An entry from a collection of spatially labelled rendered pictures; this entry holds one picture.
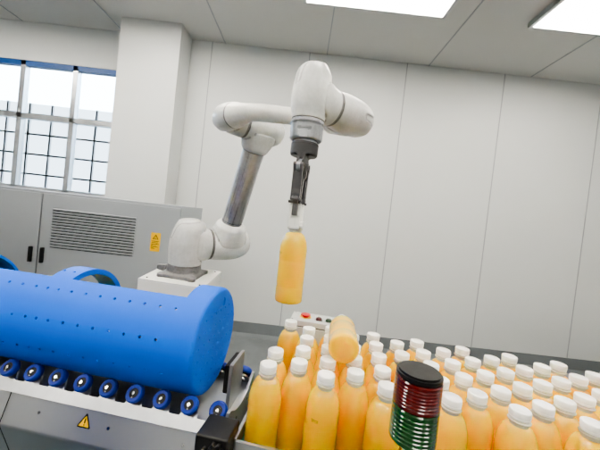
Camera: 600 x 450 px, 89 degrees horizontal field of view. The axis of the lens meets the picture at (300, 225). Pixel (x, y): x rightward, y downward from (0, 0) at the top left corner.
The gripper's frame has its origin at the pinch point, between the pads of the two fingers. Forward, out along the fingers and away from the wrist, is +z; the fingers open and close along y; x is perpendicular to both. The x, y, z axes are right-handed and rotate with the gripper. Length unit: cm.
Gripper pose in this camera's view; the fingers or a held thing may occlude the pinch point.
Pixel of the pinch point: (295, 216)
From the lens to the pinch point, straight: 83.3
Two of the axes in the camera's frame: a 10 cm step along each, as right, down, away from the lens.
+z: -1.2, 9.9, 0.2
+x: 9.8, 1.2, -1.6
